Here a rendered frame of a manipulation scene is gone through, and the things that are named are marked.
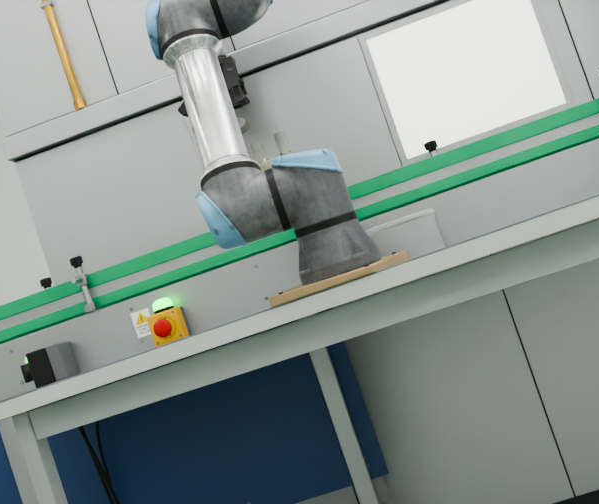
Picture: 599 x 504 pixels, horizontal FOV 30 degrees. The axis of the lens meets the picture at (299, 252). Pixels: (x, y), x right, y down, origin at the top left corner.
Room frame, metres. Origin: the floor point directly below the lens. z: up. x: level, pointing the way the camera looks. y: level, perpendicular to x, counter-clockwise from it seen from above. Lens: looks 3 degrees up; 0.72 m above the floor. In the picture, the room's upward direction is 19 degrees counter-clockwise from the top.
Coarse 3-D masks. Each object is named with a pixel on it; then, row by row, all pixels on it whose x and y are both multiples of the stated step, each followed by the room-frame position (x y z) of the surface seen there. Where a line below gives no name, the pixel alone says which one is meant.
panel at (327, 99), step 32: (384, 32) 2.71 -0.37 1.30; (544, 32) 2.66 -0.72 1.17; (288, 64) 2.74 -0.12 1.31; (320, 64) 2.73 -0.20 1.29; (352, 64) 2.72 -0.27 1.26; (256, 96) 2.75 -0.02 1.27; (288, 96) 2.74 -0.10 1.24; (320, 96) 2.73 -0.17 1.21; (352, 96) 2.72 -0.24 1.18; (384, 96) 2.71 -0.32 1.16; (256, 128) 2.76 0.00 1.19; (288, 128) 2.75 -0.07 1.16; (320, 128) 2.74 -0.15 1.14; (352, 128) 2.73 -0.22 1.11; (384, 128) 2.72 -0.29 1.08; (512, 128) 2.68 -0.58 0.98; (352, 160) 2.73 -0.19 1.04; (384, 160) 2.72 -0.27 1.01; (416, 160) 2.71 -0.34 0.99
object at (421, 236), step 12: (432, 216) 2.26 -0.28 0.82; (396, 228) 2.27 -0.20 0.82; (408, 228) 2.27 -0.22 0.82; (420, 228) 2.26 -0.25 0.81; (432, 228) 2.26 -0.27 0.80; (372, 240) 2.28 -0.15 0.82; (384, 240) 2.27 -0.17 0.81; (396, 240) 2.27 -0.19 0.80; (408, 240) 2.27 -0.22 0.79; (420, 240) 2.26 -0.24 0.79; (432, 240) 2.26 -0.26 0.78; (384, 252) 2.27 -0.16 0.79; (396, 252) 2.27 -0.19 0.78; (408, 252) 2.27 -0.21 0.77; (420, 252) 2.27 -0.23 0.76
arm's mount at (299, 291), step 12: (372, 264) 1.94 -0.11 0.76; (384, 264) 1.96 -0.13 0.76; (336, 276) 1.95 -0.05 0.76; (348, 276) 1.93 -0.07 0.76; (360, 276) 1.93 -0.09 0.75; (300, 288) 1.96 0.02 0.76; (312, 288) 1.95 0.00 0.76; (324, 288) 1.95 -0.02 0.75; (276, 300) 1.98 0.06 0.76; (288, 300) 1.97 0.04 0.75
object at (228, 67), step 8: (224, 64) 2.62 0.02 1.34; (232, 64) 2.62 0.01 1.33; (224, 72) 2.63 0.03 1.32; (232, 72) 2.62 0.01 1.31; (232, 80) 2.60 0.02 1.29; (240, 80) 2.63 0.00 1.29; (232, 88) 2.62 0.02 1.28; (240, 88) 2.60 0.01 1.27; (232, 96) 2.62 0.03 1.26; (240, 96) 2.60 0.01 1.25; (232, 104) 2.62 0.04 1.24; (240, 104) 2.66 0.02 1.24
